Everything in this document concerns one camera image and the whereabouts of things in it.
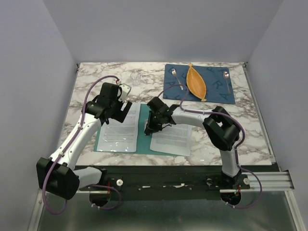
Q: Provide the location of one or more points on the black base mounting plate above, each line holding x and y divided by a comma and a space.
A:
133, 194

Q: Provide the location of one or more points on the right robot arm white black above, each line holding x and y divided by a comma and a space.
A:
221, 128

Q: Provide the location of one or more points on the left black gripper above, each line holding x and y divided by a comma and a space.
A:
122, 114

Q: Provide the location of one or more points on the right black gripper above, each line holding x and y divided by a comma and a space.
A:
150, 128

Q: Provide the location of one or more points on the orange leaf-shaped dish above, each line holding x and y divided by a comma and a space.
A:
195, 83

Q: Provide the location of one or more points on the white printed paper files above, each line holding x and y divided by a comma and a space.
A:
175, 140

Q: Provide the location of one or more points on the blue placemat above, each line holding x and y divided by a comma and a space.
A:
218, 88

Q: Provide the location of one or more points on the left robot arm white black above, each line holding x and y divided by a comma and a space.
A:
72, 149

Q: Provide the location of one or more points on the silver spoon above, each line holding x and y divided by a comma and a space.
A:
226, 76

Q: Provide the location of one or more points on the teal green folder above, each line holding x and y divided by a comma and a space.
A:
144, 141

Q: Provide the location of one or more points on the silver fork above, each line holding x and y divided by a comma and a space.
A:
173, 71

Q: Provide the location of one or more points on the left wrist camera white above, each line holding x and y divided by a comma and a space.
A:
125, 91

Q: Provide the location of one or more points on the clear drinking glass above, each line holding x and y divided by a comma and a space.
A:
135, 78

